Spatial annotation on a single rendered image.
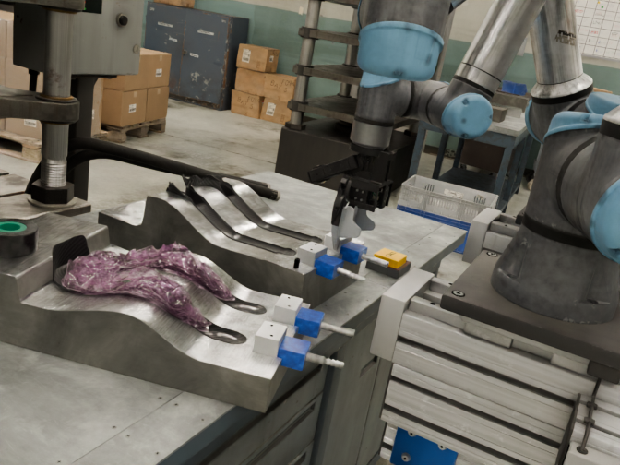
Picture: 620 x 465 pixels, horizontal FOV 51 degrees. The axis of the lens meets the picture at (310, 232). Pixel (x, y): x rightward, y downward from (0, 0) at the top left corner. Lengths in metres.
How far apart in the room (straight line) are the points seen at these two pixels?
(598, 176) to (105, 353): 0.67
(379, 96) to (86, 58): 0.90
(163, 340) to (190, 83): 7.50
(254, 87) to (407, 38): 7.46
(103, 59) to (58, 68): 0.28
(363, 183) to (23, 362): 0.64
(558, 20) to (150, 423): 0.99
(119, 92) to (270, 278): 4.67
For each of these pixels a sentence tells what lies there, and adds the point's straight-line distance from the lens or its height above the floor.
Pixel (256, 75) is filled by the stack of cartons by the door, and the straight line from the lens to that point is 8.01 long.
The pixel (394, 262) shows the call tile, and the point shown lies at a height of 0.83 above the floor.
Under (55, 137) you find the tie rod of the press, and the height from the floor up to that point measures 0.95.
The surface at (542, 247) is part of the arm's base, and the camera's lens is 0.80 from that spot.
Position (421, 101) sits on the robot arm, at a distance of 1.21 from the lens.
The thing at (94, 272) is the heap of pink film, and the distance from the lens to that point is 1.04.
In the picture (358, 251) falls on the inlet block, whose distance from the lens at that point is 1.26.
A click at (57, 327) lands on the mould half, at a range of 0.99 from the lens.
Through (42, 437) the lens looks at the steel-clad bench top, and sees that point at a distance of 0.87.
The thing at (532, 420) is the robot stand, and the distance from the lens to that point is 0.87.
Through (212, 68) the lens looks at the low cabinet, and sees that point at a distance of 8.17.
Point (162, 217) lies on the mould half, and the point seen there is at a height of 0.90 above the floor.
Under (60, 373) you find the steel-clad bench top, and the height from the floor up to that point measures 0.80.
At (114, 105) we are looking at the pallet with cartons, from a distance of 5.80.
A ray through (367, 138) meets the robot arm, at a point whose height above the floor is 1.12.
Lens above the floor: 1.32
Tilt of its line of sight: 19 degrees down
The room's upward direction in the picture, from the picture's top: 10 degrees clockwise
